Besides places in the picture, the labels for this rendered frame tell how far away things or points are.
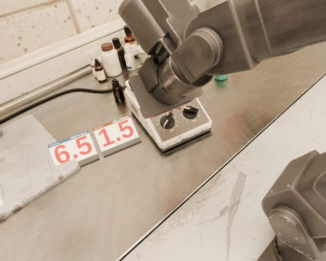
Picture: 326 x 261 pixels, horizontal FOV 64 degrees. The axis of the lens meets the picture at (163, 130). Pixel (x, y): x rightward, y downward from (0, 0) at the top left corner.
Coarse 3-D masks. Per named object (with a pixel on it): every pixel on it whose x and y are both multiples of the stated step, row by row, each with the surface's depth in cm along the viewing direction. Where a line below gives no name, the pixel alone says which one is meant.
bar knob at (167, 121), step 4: (164, 116) 56; (168, 116) 55; (172, 116) 55; (160, 120) 56; (164, 120) 56; (168, 120) 54; (172, 120) 56; (160, 124) 55; (164, 124) 54; (168, 124) 55; (172, 124) 55; (168, 128) 55
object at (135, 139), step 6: (96, 138) 59; (132, 138) 60; (138, 138) 60; (114, 144) 59; (120, 144) 59; (126, 144) 59; (132, 144) 59; (102, 150) 58; (108, 150) 58; (114, 150) 58
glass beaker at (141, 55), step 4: (140, 48) 58; (132, 52) 57; (136, 52) 58; (140, 52) 59; (144, 52) 59; (132, 56) 57; (136, 56) 58; (140, 56) 59; (144, 56) 60; (148, 56) 60; (132, 60) 56; (136, 60) 54; (140, 60) 54; (144, 60) 54; (136, 64) 55; (140, 64) 55; (136, 68) 56; (136, 72) 57
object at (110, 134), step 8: (128, 120) 61; (104, 128) 59; (112, 128) 60; (120, 128) 60; (128, 128) 60; (104, 136) 59; (112, 136) 59; (120, 136) 60; (128, 136) 60; (104, 144) 59
